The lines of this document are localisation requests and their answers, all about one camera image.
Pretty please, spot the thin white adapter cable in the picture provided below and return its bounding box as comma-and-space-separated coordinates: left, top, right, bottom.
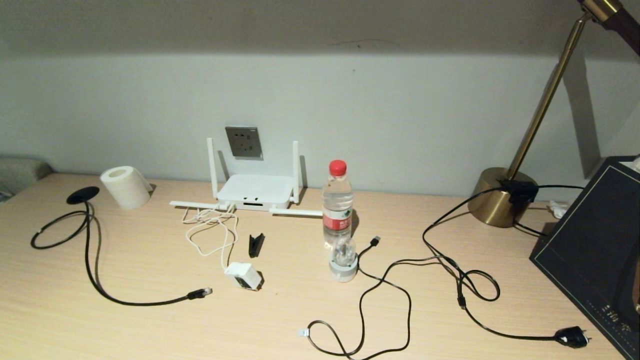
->
181, 204, 240, 272

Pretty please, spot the white power adapter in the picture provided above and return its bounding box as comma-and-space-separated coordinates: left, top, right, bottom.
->
223, 261, 264, 292

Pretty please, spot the black ethernet cable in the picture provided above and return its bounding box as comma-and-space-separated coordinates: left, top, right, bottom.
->
30, 199, 214, 307

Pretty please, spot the white router with antennas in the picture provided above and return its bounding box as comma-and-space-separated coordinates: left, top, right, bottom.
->
169, 137, 323, 217

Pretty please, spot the water bottle with red cap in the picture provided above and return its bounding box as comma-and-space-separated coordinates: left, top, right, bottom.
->
321, 159, 355, 250

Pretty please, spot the small glass bulb night light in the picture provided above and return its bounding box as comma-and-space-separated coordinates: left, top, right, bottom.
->
328, 236, 359, 284

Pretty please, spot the small black clip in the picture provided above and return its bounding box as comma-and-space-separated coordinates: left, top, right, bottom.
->
248, 232, 266, 259

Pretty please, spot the brass desk lamp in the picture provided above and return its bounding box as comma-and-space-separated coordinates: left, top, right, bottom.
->
467, 0, 640, 229

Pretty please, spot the white toilet paper roll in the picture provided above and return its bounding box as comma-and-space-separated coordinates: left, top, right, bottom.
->
99, 165, 153, 210

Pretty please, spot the black adapter block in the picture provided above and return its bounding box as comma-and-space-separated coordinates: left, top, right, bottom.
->
499, 179, 540, 206

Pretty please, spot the black round desk grommet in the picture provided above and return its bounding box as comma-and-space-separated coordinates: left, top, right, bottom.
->
66, 186, 101, 205

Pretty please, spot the dark gift bag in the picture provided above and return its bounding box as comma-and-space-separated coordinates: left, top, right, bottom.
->
529, 155, 640, 360

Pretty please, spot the grey cushion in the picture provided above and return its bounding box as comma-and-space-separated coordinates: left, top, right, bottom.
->
0, 156, 54, 202

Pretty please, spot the black USB cable white tip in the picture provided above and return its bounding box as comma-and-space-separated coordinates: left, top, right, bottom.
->
298, 236, 414, 360

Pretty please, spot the grey wall socket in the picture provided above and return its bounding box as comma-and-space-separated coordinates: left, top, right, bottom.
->
224, 126, 264, 161

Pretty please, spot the short thin black cable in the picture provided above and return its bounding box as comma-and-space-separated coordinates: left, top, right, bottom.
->
512, 184, 586, 237

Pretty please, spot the black lamp power cord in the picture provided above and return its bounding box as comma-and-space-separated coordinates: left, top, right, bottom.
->
422, 184, 594, 350

